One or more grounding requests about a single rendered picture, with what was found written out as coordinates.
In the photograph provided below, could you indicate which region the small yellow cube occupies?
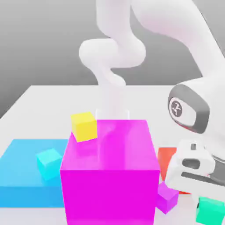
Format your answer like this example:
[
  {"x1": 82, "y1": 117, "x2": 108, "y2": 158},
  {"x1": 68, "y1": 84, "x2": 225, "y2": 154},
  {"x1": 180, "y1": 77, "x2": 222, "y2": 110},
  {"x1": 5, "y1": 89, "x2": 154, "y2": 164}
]
[{"x1": 70, "y1": 111, "x2": 98, "y2": 142}]

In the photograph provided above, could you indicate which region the large blue box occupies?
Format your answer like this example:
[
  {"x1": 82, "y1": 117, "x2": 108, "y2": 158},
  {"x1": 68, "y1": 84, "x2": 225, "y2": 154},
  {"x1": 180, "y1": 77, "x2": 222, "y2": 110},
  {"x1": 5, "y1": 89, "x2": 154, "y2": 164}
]
[{"x1": 0, "y1": 138, "x2": 69, "y2": 208}]

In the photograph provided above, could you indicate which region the small cyan cube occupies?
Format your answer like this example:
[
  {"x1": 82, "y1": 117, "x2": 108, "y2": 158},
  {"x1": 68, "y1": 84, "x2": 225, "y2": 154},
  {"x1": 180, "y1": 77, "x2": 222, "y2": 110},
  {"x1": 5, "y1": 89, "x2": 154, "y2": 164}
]
[{"x1": 35, "y1": 148, "x2": 63, "y2": 181}]

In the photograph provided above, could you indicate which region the small green cube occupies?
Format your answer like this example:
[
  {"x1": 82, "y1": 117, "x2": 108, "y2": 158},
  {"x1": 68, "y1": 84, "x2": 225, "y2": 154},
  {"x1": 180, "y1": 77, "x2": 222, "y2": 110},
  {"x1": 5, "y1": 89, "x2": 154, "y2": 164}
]
[{"x1": 195, "y1": 196, "x2": 225, "y2": 225}]

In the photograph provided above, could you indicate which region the large red box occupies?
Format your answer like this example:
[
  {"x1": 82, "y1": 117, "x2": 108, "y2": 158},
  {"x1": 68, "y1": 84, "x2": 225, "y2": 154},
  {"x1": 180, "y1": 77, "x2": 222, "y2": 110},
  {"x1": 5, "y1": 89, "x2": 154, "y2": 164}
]
[{"x1": 156, "y1": 147, "x2": 192, "y2": 195}]

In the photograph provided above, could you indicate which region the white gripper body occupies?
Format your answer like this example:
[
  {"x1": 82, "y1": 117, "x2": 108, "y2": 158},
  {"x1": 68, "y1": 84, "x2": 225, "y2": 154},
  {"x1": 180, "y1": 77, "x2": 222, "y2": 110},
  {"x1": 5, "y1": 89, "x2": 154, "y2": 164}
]
[{"x1": 165, "y1": 157, "x2": 225, "y2": 202}]

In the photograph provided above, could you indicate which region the small purple cube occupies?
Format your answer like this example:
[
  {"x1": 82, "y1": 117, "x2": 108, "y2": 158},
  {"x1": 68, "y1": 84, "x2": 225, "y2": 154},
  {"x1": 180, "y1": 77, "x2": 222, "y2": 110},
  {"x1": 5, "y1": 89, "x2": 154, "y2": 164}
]
[{"x1": 155, "y1": 181, "x2": 180, "y2": 215}]

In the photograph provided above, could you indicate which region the large magenta box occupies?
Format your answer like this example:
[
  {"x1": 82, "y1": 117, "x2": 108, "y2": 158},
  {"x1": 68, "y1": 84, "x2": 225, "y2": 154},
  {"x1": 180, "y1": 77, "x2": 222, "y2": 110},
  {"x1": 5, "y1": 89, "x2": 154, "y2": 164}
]
[{"x1": 59, "y1": 119, "x2": 161, "y2": 225}]

